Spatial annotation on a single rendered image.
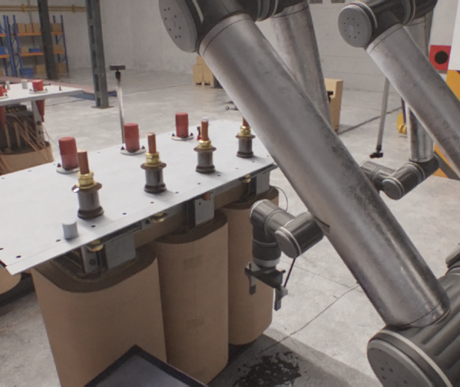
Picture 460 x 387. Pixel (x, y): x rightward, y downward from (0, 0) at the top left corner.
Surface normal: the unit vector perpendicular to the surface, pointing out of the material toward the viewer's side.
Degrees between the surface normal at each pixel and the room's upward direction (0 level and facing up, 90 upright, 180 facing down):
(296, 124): 62
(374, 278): 87
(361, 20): 108
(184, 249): 90
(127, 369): 0
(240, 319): 90
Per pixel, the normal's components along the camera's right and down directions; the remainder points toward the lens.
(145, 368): 0.00, -0.92
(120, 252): 0.77, 0.24
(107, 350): 0.34, 0.36
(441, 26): -0.63, 0.29
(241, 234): 0.05, 0.38
